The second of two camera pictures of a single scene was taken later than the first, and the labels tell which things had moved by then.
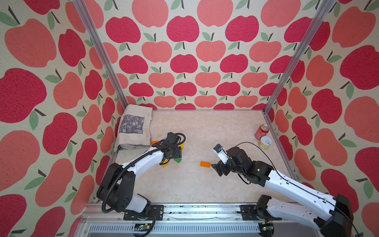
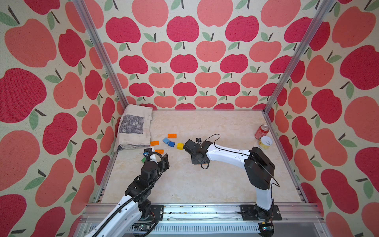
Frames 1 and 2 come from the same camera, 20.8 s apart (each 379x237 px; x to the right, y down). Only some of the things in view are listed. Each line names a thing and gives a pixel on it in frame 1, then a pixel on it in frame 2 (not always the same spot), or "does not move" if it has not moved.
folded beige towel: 133,130 does not move
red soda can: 262,131 does not move
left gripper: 178,152 → 161,164
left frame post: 101,52 does not move
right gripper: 219,165 → 193,161
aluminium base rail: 186,220 does not move
